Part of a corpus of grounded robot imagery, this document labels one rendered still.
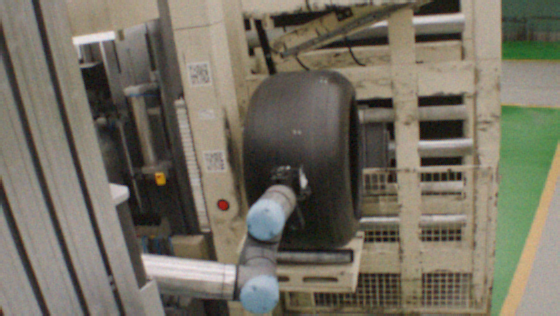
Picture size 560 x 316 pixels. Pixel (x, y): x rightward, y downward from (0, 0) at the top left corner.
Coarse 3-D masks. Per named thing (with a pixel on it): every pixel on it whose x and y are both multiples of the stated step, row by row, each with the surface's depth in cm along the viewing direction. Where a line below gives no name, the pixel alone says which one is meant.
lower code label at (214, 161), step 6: (216, 150) 165; (222, 150) 165; (204, 156) 167; (210, 156) 167; (216, 156) 166; (222, 156) 166; (204, 162) 168; (210, 162) 168; (216, 162) 167; (222, 162) 167; (210, 168) 168; (216, 168) 168; (222, 168) 167
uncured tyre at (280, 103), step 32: (256, 96) 152; (288, 96) 147; (320, 96) 145; (352, 96) 166; (256, 128) 145; (288, 128) 142; (320, 128) 140; (352, 128) 185; (256, 160) 143; (288, 160) 141; (320, 160) 139; (352, 160) 190; (256, 192) 145; (320, 192) 140; (352, 192) 187; (320, 224) 145; (352, 224) 154
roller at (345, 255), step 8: (344, 248) 163; (280, 256) 166; (288, 256) 166; (296, 256) 165; (304, 256) 164; (312, 256) 164; (320, 256) 163; (328, 256) 162; (336, 256) 162; (344, 256) 161; (352, 256) 161
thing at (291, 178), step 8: (280, 168) 129; (288, 168) 129; (296, 168) 128; (272, 176) 126; (280, 176) 121; (288, 176) 121; (296, 176) 127; (272, 184) 120; (280, 184) 122; (288, 184) 121; (296, 184) 125; (296, 192) 126; (296, 200) 126
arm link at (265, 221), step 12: (276, 192) 114; (264, 204) 107; (276, 204) 109; (288, 204) 113; (252, 216) 106; (264, 216) 105; (276, 216) 106; (288, 216) 114; (252, 228) 107; (264, 228) 106; (276, 228) 106; (264, 240) 109; (276, 240) 111
